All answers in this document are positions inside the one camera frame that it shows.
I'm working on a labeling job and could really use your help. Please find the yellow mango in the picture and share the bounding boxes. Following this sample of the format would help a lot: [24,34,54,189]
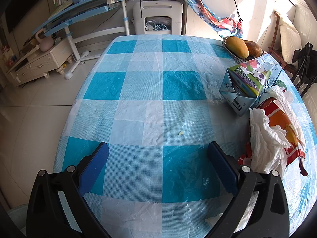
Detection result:
[225,36,249,59]

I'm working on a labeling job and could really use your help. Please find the green blue milk carton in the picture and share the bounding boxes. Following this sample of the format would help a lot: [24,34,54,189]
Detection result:
[219,53,282,117]

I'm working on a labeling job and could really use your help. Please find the white plastic chair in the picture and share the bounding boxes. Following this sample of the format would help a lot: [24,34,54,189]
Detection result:
[132,0,183,35]

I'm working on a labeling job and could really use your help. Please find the cream tv cabinet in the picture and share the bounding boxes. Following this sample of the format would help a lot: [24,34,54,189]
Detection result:
[7,38,72,86]

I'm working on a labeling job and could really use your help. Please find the colourful hanging cloth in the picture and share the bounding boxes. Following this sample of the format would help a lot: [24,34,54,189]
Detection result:
[183,0,243,38]

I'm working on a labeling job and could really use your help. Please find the pink kettlebell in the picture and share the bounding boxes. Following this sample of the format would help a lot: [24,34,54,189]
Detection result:
[35,29,54,52]

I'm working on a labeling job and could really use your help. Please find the green plush toy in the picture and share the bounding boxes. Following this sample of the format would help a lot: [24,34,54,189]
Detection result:
[275,80,287,92]

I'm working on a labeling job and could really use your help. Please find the wooden chair with cushion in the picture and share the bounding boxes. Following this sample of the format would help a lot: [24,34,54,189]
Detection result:
[268,11,302,74]

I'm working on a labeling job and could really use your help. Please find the blue checkered plastic tablecloth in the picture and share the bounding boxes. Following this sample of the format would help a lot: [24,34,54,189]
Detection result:
[53,34,317,238]

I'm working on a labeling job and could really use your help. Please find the red orange snack wrapper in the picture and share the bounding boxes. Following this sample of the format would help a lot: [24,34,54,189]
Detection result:
[238,96,309,177]

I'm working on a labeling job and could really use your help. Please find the brown fruit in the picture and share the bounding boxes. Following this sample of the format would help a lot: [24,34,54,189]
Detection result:
[244,40,263,58]

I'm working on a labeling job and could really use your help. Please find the dark fruit bowl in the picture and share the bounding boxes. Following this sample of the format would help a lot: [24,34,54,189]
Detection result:
[222,36,266,63]

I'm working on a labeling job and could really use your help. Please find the blue white study desk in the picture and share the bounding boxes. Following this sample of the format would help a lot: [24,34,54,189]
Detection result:
[33,0,130,80]

